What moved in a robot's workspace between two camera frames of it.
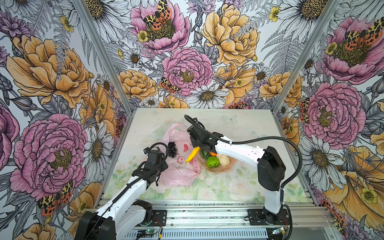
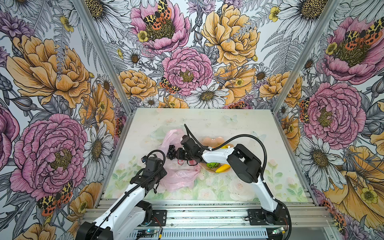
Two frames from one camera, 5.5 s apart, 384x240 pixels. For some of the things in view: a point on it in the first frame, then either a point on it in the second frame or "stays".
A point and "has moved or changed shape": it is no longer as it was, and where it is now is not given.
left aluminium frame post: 104,55 stays
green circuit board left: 147,233 stays
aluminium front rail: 303,214 stays
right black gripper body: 195,142 -> 183,154
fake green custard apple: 212,162 stays
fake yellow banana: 193,154 has moved or changed shape
